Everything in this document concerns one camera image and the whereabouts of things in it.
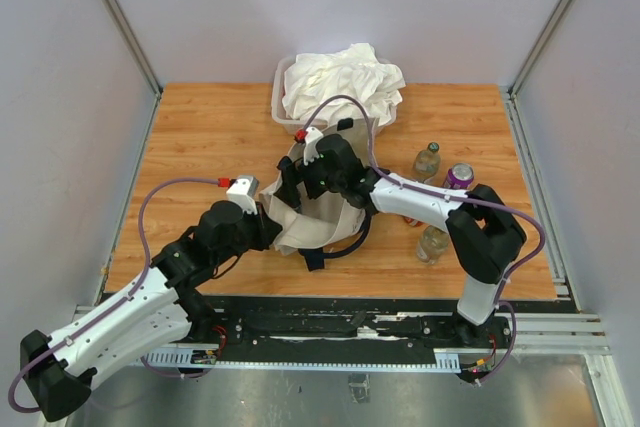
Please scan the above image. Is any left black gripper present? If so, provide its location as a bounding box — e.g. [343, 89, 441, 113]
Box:
[214, 199, 283, 266]

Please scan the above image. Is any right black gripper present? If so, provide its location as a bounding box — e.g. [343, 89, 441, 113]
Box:
[278, 153, 345, 209]

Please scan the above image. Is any beige canvas tote bag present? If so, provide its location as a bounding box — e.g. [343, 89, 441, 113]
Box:
[259, 119, 379, 271]

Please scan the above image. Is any red soda can front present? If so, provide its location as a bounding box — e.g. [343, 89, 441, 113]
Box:
[404, 217, 425, 227]

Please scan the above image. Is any clear glass bottle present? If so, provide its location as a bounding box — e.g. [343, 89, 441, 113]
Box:
[412, 142, 441, 185]
[416, 225, 449, 265]

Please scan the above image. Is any purple soda can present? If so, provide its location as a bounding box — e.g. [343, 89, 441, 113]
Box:
[442, 162, 475, 190]

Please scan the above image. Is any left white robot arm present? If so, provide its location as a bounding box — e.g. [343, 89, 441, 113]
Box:
[18, 200, 282, 422]

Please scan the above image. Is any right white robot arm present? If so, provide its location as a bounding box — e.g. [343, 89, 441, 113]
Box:
[276, 134, 527, 347]

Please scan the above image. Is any clear plastic bin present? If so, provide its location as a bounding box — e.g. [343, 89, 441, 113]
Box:
[271, 55, 397, 135]

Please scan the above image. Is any white crumpled cloth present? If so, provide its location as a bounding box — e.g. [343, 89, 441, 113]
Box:
[282, 43, 406, 125]

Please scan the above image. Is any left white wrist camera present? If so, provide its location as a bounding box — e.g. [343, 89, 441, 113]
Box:
[217, 175, 259, 214]

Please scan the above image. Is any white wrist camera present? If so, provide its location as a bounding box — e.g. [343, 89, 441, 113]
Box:
[217, 175, 259, 214]
[294, 126, 324, 165]

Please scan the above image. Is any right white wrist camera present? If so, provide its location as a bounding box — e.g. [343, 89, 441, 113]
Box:
[294, 126, 324, 165]

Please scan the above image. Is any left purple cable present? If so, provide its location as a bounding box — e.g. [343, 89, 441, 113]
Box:
[9, 175, 224, 415]

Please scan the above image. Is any purple cable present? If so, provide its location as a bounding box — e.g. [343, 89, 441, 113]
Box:
[301, 95, 547, 308]
[9, 175, 224, 415]

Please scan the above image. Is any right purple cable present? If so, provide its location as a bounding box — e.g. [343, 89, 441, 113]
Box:
[301, 95, 547, 308]

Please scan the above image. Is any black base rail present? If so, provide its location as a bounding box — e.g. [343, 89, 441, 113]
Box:
[99, 291, 516, 368]

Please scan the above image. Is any left aluminium frame post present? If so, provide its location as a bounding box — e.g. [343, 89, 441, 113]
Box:
[102, 0, 163, 98]

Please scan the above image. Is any aluminium frame post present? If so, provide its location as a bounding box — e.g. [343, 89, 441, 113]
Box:
[102, 0, 163, 98]
[505, 0, 576, 99]

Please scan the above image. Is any right aluminium floor rail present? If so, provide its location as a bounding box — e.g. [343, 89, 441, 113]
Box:
[500, 87, 610, 355]

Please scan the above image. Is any right aluminium frame post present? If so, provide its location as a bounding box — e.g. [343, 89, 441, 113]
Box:
[505, 0, 576, 99]

